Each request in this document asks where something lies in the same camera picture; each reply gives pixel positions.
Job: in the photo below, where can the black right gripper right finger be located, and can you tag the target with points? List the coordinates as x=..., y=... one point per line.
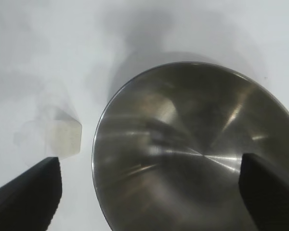
x=269, y=192

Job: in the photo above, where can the transparent plastic measuring cup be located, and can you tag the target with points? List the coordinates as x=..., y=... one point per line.
x=65, y=134

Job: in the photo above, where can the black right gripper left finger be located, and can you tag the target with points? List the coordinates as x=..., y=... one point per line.
x=26, y=199

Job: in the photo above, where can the stainless steel mixing bowl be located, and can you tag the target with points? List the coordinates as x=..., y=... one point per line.
x=183, y=144

